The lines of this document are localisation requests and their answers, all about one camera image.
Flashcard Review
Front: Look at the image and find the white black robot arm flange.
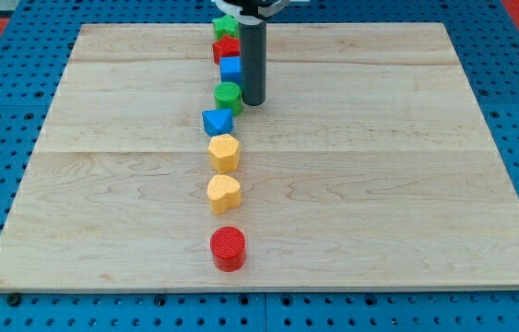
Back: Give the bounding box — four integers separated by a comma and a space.
214, 0, 290, 25

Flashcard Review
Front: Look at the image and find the red star block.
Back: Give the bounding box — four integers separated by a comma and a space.
212, 35, 241, 65

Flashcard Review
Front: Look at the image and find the green star block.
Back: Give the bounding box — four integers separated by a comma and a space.
212, 15, 239, 41

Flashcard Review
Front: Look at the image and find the yellow hexagon block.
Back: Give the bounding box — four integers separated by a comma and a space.
207, 134, 240, 173

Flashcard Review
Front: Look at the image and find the yellow heart block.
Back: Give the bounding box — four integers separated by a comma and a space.
206, 174, 242, 215

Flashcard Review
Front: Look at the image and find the blue triangle block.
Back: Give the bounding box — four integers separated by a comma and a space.
202, 109, 233, 136

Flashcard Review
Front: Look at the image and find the green cylinder block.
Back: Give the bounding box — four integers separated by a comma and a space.
214, 81, 242, 117

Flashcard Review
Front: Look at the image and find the red cylinder block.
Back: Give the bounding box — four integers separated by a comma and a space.
209, 226, 246, 272

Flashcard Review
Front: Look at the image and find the blue cube block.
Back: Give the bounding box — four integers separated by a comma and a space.
219, 56, 242, 88

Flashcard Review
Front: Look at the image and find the light wooden board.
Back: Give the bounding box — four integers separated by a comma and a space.
0, 23, 519, 293

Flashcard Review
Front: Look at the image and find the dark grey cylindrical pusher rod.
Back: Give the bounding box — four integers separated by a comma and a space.
239, 21, 266, 106

